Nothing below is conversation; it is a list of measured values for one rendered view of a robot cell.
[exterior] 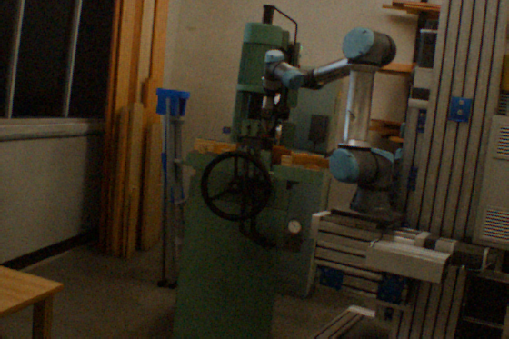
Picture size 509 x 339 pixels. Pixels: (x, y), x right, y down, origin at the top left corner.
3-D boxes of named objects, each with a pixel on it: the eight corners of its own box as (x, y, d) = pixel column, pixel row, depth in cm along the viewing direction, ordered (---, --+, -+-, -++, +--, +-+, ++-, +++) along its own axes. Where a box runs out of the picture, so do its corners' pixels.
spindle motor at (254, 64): (234, 90, 267) (243, 20, 264) (238, 91, 285) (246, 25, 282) (273, 94, 266) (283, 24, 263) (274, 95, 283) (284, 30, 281)
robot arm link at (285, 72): (314, 74, 236) (296, 64, 244) (294, 71, 229) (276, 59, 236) (305, 93, 239) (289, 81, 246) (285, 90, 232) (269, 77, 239)
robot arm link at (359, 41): (376, 186, 211) (394, 32, 208) (350, 185, 201) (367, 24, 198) (351, 181, 220) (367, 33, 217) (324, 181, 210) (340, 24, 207)
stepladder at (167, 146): (150, 287, 353) (153, 87, 346) (165, 276, 378) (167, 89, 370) (176, 290, 350) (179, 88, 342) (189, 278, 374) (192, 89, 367)
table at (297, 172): (179, 167, 254) (181, 154, 254) (193, 161, 285) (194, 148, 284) (323, 188, 250) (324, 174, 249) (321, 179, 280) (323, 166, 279)
